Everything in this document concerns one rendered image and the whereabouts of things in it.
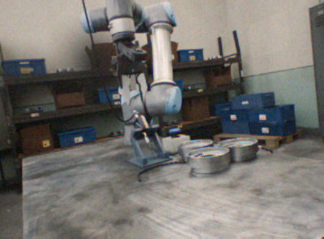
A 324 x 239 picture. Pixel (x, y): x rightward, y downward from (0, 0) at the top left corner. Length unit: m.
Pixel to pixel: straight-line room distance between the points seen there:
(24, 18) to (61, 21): 0.51
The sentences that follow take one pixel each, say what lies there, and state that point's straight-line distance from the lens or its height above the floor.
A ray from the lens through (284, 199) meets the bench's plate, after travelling 0.50.
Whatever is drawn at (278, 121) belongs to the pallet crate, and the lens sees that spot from 4.36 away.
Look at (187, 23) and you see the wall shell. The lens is 5.74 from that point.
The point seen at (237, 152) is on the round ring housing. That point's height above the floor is 0.82.
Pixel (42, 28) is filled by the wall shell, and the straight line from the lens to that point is 4.80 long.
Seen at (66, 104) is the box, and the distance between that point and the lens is 4.09.
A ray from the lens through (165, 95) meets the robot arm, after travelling 1.14.
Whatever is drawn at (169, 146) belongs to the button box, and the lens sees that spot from 0.92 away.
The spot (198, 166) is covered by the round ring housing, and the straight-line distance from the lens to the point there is 0.65.
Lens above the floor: 0.99
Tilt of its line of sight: 5 degrees down
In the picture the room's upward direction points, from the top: 8 degrees counter-clockwise
